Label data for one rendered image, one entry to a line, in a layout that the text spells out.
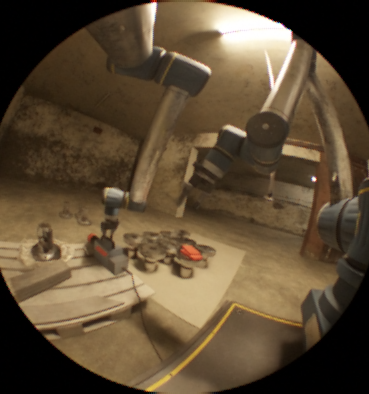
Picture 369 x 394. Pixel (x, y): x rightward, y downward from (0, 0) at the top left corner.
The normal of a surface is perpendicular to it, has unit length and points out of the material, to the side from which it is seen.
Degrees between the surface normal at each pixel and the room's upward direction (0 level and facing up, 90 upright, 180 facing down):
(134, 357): 0
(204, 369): 0
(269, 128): 90
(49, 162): 90
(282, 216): 90
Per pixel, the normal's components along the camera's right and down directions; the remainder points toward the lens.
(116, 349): 0.23, -0.97
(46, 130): 0.80, 0.20
